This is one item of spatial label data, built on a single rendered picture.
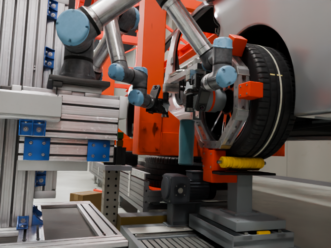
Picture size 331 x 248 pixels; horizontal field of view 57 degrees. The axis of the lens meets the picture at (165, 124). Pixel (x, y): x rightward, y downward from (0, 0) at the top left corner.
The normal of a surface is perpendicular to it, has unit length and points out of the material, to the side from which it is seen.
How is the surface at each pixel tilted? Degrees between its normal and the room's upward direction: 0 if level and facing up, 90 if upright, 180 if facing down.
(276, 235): 90
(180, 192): 90
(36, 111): 90
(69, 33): 95
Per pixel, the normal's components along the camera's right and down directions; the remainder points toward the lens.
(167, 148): 0.34, -0.06
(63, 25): 0.05, 0.00
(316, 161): -0.92, -0.07
